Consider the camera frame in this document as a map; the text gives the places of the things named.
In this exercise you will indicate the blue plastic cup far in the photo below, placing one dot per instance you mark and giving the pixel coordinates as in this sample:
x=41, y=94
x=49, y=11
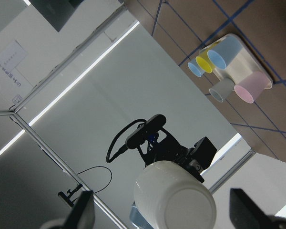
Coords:
x=195, y=68

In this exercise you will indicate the black side camera on frame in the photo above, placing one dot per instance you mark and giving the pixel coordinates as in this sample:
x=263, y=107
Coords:
x=67, y=197

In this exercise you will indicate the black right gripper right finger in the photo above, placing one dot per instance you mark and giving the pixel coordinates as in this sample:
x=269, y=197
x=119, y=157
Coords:
x=245, y=214

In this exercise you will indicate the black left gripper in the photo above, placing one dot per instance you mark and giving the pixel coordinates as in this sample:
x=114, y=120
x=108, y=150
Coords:
x=193, y=160

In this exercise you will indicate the cream plastic tray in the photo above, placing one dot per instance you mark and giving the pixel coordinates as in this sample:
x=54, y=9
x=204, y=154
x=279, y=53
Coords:
x=243, y=65

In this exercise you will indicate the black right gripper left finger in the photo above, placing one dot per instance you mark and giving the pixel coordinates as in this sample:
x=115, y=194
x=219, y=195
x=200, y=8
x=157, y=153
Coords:
x=82, y=215

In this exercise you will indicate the pink plastic cup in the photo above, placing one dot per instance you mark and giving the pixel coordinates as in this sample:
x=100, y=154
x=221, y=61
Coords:
x=252, y=86

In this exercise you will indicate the blue plastic cup near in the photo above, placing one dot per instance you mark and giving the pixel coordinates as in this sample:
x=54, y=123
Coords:
x=224, y=52

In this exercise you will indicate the blue plastic cup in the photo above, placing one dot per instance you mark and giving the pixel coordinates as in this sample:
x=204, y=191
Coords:
x=224, y=52
x=195, y=68

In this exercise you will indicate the yellow plastic cup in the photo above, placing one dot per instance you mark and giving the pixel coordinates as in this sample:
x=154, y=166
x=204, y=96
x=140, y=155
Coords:
x=204, y=62

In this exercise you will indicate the white plastic cup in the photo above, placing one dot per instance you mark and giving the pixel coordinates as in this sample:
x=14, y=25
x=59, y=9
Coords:
x=169, y=197

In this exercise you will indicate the grey plastic cup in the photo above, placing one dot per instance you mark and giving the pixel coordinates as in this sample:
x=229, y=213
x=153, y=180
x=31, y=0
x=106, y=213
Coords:
x=222, y=89

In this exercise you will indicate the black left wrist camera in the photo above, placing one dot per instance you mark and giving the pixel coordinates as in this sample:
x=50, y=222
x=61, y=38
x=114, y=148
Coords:
x=152, y=126

